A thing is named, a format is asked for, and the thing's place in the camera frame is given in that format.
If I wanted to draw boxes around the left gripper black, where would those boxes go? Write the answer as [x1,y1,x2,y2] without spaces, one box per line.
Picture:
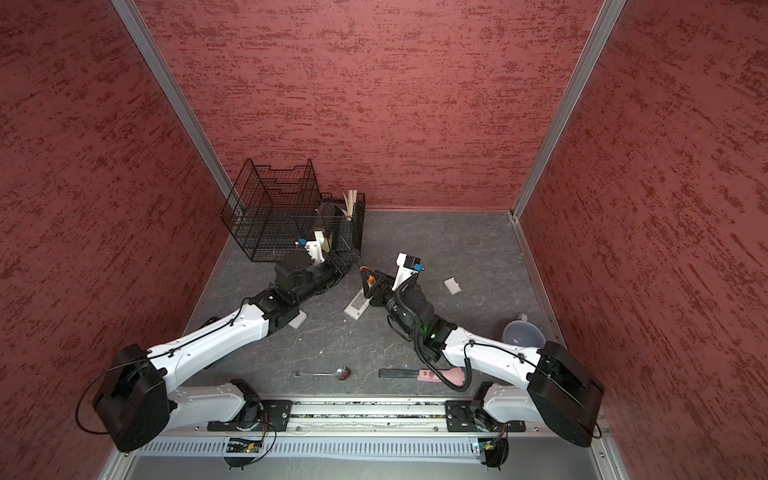
[295,248,361,304]

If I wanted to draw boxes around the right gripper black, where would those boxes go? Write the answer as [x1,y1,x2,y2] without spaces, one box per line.
[361,268,421,339]

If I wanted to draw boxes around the orange black screwdriver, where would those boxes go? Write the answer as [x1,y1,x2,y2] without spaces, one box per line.
[338,237,375,286]

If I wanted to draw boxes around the long white remote control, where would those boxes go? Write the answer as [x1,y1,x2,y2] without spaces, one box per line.
[344,289,370,320]

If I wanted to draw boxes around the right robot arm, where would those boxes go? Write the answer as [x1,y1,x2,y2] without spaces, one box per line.
[361,267,605,447]

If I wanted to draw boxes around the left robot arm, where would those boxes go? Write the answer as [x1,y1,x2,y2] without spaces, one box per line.
[91,249,360,453]

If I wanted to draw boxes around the small white AC remote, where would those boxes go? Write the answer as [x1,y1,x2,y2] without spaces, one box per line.
[288,310,307,329]

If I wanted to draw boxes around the yellow black item in rack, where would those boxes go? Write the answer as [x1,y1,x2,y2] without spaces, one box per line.
[311,201,346,243]

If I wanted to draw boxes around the wooden sticks in rack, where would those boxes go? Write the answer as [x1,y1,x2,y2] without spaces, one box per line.
[343,189,358,221]

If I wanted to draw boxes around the white battery cover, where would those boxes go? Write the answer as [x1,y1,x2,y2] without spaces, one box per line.
[444,277,462,295]

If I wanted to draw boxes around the metal spoon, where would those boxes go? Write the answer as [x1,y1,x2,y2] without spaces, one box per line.
[293,367,351,381]

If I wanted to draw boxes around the pink cat paw tool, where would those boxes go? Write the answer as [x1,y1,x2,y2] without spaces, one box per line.
[378,368,466,385]

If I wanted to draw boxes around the grey cup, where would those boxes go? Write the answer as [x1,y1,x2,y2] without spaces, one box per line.
[502,313,546,348]

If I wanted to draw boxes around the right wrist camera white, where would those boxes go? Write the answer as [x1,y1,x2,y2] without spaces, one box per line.
[392,253,424,291]

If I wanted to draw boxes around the black wire rack organizer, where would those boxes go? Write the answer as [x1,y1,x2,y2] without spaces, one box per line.
[220,159,365,262]

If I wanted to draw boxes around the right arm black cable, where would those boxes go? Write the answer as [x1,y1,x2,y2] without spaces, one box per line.
[386,275,475,394]

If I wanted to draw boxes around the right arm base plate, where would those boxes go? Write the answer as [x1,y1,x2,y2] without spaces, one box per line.
[444,400,527,434]

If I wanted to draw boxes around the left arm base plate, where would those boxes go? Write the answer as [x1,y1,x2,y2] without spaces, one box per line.
[207,400,293,434]

